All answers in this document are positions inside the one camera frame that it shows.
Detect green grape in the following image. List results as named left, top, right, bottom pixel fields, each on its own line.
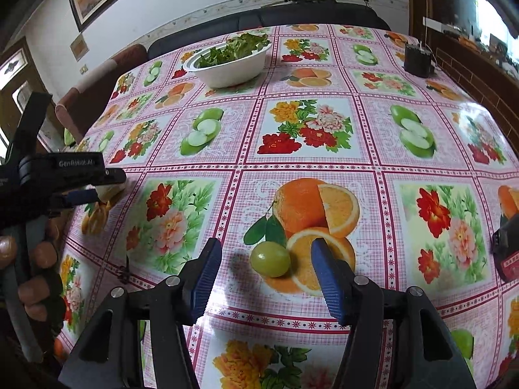
left=250, top=242, right=290, bottom=278

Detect black leather sofa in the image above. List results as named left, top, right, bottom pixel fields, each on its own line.
left=148, top=0, right=390, bottom=59

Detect red black device right edge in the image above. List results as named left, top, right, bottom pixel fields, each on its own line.
left=491, top=213, right=519, bottom=283

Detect small dried stem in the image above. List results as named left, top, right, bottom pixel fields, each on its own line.
left=117, top=256, right=130, bottom=285

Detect wooden glass door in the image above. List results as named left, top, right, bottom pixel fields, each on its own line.
left=1, top=37, right=65, bottom=162

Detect fruit print pink tablecloth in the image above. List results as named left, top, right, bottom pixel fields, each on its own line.
left=58, top=24, right=518, bottom=388

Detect left hand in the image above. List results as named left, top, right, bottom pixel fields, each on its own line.
left=0, top=213, right=62, bottom=325

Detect green lettuce leaves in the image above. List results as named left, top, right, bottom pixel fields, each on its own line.
left=194, top=32, right=270, bottom=68

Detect wooden sideboard with clutter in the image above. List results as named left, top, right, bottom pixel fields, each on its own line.
left=408, top=0, right=518, bottom=149

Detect white bowl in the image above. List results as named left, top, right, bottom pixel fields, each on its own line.
left=183, top=43, right=272, bottom=89

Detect black cup on table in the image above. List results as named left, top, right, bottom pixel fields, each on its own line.
left=404, top=43, right=435, bottom=78

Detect small wall plaque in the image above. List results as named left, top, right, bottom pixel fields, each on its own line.
left=69, top=33, right=89, bottom=62

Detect brown armchair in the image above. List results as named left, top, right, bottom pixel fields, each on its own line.
left=54, top=44, right=148, bottom=142

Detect green cushion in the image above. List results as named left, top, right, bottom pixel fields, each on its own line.
left=63, top=128, right=77, bottom=147

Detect orange mandarin with leaf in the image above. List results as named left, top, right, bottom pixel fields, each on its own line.
left=54, top=338, right=68, bottom=363

